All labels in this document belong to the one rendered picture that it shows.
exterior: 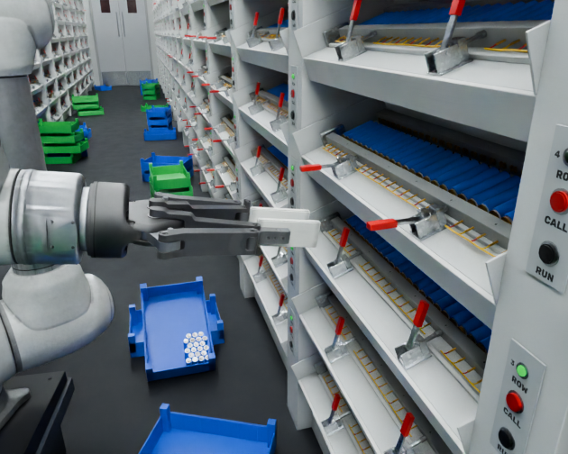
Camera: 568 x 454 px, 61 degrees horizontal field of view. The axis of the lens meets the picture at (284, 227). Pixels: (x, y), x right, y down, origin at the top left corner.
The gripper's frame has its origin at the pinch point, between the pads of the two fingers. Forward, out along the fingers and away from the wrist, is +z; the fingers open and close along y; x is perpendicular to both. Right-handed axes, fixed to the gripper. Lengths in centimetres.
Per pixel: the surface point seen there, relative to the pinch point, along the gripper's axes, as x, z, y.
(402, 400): -32.5, 27.5, -7.3
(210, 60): 9, 16, -185
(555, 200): 10.8, 14.0, 20.3
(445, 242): 0.3, 18.5, 3.7
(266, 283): -56, 28, -92
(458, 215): 3.1, 20.4, 2.2
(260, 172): -19, 22, -96
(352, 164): 1.9, 19.1, -25.9
